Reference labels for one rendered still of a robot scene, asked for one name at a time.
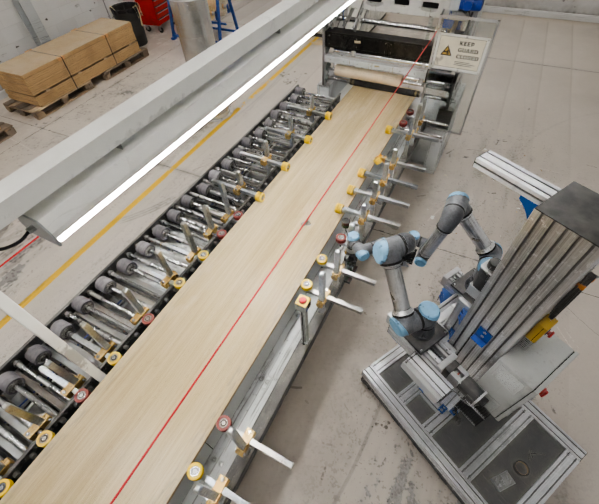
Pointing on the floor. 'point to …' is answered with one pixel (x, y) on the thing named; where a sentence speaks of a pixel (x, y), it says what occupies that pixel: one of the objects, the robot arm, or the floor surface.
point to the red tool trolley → (153, 13)
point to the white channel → (160, 96)
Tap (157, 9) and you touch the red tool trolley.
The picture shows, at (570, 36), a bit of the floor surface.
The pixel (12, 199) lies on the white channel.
